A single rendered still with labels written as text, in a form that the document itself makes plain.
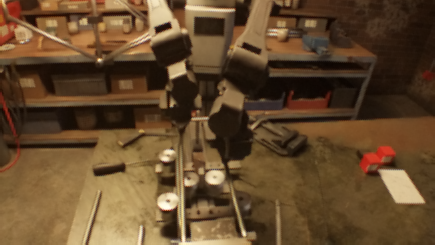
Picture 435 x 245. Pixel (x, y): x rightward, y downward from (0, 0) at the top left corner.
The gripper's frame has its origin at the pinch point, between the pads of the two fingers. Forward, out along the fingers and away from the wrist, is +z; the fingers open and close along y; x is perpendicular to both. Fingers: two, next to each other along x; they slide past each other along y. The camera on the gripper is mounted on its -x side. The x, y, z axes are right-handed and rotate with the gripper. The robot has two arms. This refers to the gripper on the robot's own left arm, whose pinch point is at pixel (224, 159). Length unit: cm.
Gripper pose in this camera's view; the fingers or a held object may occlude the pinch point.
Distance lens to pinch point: 66.9
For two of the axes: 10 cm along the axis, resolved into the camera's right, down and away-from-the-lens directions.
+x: -1.6, -5.5, 8.2
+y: 9.9, -0.4, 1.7
